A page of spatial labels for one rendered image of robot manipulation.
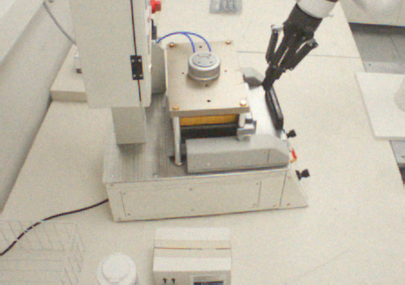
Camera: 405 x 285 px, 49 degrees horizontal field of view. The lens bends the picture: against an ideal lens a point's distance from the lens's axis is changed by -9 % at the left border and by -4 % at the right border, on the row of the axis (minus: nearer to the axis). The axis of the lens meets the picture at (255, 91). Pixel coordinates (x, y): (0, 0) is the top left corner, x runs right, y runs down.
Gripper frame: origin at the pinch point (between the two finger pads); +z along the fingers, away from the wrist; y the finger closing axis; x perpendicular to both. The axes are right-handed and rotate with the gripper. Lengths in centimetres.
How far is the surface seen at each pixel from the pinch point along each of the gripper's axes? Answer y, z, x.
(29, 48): -61, 35, 35
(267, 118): 3.9, 11.0, -2.1
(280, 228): 13.7, 31.1, -22.1
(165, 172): -19.8, 25.0, -14.6
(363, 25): 154, 47, 192
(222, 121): -10.5, 9.5, -9.7
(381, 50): 161, 50, 166
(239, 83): -9.2, 1.2, -4.8
